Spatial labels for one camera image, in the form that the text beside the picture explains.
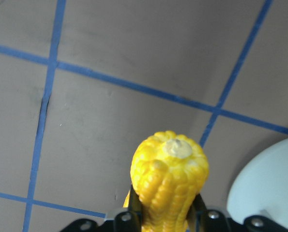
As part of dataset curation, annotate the yellow corn cob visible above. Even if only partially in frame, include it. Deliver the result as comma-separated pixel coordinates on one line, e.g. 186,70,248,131
130,130,209,232

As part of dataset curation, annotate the light grey cooking pot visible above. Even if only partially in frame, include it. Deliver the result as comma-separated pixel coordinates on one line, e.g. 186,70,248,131
227,139,288,229

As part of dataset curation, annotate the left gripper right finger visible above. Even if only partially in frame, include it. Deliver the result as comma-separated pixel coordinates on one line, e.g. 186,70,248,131
187,194,288,232

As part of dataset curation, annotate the brown paper table mat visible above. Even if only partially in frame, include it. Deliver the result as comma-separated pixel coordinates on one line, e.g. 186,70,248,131
0,0,288,232

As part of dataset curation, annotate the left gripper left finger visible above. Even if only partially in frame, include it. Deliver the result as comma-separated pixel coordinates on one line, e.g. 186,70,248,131
61,186,142,232

